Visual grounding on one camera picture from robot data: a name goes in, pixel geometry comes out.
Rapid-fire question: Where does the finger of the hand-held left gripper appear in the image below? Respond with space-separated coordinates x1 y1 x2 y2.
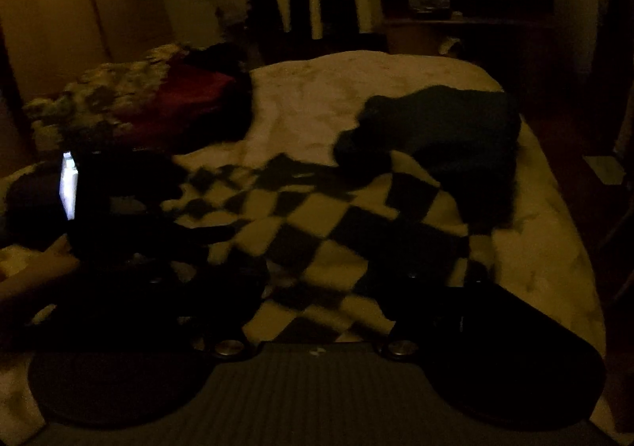
167 222 239 244

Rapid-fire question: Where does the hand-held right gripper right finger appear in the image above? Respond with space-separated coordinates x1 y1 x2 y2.
374 264 540 358

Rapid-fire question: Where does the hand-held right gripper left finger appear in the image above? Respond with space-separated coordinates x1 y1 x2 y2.
124 262 269 360

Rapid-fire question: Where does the checkered black and white cloth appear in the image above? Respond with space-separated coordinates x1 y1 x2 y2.
161 149 498 345

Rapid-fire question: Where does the dark blue cloth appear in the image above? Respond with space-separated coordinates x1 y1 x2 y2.
331 84 522 231

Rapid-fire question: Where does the person's left forearm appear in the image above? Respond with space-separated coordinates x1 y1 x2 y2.
0 234 84 325

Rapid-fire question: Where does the floral patterned pillow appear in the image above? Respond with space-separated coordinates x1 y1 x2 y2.
22 42 191 154

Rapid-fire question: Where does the red pillow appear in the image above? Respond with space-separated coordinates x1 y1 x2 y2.
111 61 253 152

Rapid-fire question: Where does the bed with white sheet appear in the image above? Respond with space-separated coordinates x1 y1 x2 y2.
0 49 611 434

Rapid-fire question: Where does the pale wardrobe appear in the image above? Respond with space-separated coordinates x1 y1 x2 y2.
0 0 124 100

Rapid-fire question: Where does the pale flat object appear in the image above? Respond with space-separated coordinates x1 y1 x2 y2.
583 155 627 185

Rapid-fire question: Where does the wooden side table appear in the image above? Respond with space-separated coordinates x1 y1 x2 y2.
380 13 563 80

